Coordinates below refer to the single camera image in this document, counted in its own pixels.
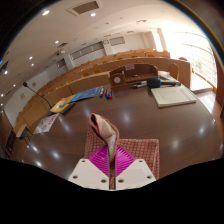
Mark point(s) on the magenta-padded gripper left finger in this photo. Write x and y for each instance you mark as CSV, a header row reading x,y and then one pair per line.
x,y
88,173

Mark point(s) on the red checked towel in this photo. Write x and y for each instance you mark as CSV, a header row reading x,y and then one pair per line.
x,y
105,130

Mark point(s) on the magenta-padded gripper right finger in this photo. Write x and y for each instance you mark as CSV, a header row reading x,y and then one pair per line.
x,y
135,173

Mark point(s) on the white sheet with red print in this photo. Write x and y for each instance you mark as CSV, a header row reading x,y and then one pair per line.
x,y
46,123

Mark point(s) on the blue marker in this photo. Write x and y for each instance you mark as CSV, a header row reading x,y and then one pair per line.
x,y
101,92

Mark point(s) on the large window with railing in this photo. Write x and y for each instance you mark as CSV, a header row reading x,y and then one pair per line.
x,y
193,56

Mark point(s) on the black remote control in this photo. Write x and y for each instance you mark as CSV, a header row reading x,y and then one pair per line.
x,y
68,107

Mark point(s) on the blue printed sheet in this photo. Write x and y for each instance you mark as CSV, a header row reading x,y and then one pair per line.
x,y
86,94

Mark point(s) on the ceiling spot lights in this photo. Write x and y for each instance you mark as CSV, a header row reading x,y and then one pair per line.
x,y
45,12

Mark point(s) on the wooden desk organizer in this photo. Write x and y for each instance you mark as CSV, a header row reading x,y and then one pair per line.
x,y
133,75

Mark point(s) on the black gooseneck microphone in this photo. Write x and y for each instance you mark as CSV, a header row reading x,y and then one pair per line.
x,y
38,94

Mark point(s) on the white flat board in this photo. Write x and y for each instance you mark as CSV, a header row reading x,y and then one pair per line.
x,y
173,96

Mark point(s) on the small side desk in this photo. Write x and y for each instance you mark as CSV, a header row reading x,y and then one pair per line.
x,y
23,131

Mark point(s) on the wooden chair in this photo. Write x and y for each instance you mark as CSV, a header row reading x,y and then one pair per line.
x,y
173,70

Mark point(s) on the ceiling air vent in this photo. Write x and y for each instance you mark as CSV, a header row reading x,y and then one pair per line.
x,y
85,7

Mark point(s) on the wooden lecture bench rows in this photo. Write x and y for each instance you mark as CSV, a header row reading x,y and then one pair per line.
x,y
86,81

